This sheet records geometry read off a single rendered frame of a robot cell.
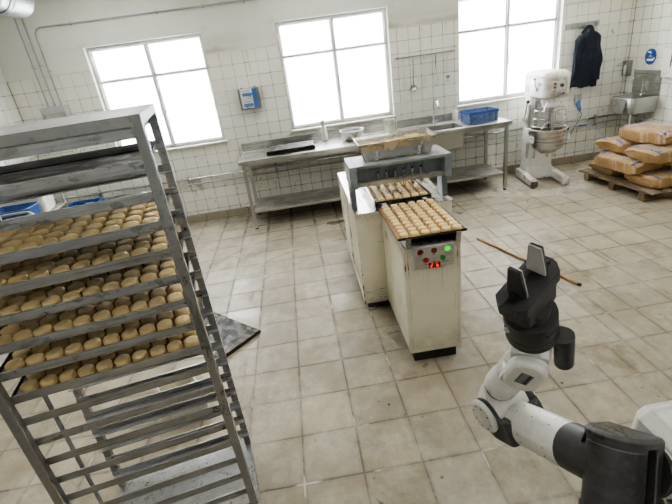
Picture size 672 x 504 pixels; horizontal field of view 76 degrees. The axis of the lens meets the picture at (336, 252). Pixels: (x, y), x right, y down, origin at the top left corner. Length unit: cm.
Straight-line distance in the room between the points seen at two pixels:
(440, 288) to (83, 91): 514
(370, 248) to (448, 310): 80
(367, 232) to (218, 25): 369
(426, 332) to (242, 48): 436
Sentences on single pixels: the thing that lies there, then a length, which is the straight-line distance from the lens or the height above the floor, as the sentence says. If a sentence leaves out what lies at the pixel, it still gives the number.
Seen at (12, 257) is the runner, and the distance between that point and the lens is 149.
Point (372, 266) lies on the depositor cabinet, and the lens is 330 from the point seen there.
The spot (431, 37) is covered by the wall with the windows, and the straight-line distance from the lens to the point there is 630.
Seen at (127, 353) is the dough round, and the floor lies 105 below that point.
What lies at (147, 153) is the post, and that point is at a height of 172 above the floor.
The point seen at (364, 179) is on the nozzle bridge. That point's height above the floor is 106.
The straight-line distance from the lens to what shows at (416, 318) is 276.
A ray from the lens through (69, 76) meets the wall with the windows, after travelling 654.
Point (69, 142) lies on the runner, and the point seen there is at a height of 177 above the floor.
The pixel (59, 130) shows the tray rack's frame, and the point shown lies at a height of 181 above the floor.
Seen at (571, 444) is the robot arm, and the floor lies 120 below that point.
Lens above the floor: 189
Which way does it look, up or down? 24 degrees down
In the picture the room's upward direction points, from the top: 8 degrees counter-clockwise
